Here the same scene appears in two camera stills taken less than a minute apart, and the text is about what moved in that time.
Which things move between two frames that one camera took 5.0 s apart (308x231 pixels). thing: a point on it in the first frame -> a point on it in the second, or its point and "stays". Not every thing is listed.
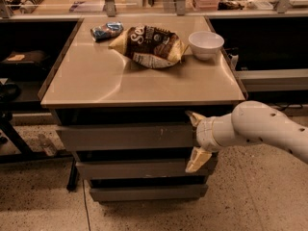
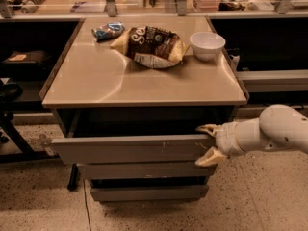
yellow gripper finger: (195, 118) -> (212, 129)
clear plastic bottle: (46, 145) stays
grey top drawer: (128, 137) -> (133, 150)
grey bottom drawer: (143, 192) stays
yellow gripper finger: (199, 156) -> (211, 157)
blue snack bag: (106, 31) stays
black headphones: (10, 91) stays
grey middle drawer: (147, 168) stays
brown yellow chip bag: (150, 46) stays
